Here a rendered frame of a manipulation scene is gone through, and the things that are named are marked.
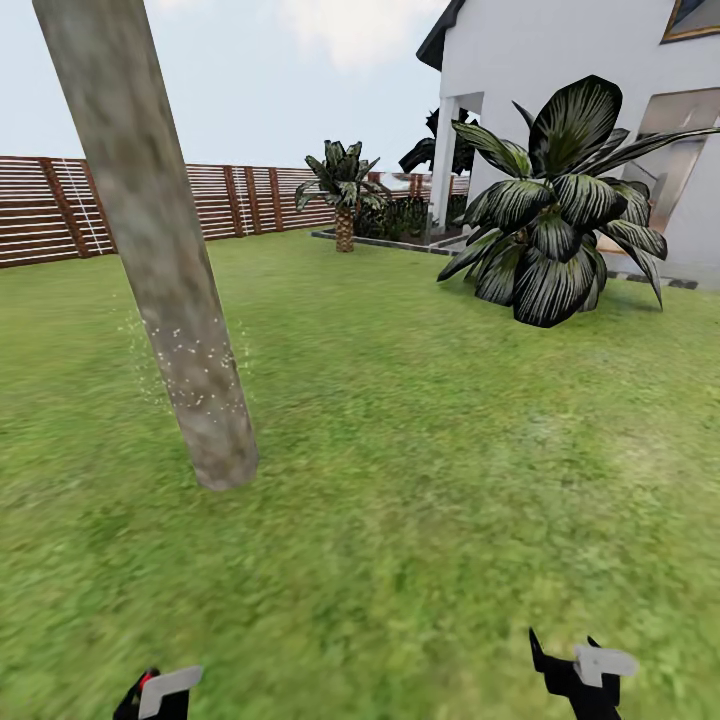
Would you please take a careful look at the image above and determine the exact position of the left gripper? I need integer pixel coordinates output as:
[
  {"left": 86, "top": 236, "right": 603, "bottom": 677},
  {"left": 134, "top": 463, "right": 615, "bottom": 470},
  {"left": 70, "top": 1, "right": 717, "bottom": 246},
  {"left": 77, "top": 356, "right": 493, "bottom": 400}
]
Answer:
[{"left": 113, "top": 686, "right": 189, "bottom": 720}]

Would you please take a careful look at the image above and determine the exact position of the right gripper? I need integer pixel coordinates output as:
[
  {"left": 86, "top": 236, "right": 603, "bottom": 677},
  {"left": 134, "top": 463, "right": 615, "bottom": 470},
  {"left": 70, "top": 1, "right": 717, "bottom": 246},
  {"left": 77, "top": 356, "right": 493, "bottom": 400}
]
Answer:
[{"left": 529, "top": 628, "right": 621, "bottom": 720}]

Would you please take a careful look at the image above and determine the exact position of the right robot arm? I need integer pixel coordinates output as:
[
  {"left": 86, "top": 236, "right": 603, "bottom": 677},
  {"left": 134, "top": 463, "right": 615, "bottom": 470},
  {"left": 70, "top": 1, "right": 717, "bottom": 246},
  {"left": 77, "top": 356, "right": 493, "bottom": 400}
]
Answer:
[{"left": 529, "top": 628, "right": 636, "bottom": 720}]

